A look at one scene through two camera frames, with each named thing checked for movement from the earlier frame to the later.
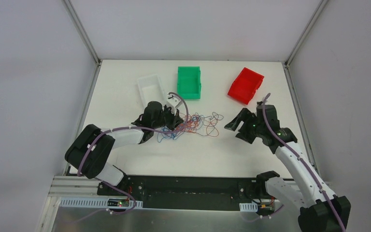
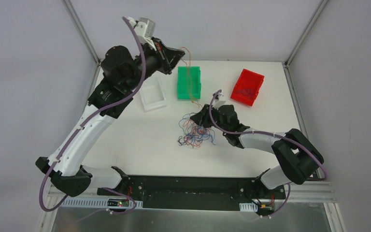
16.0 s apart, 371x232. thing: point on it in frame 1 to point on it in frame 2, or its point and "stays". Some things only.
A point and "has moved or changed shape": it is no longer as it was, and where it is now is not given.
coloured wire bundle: [206, 124] has moved or changed shape
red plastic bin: [245, 85] stays
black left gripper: [167, 116] to [164, 57]
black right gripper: [249, 125] to [211, 116]
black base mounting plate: [191, 192] stays
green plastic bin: [189, 82] stays
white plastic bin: [150, 89] stays
